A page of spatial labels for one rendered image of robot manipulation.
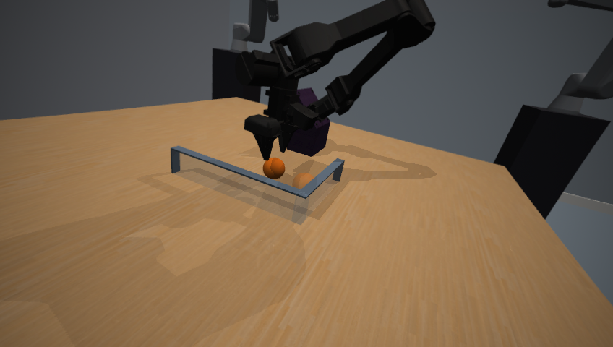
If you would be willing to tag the clear l-shaped low wall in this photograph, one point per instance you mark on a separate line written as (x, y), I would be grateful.
(263, 196)

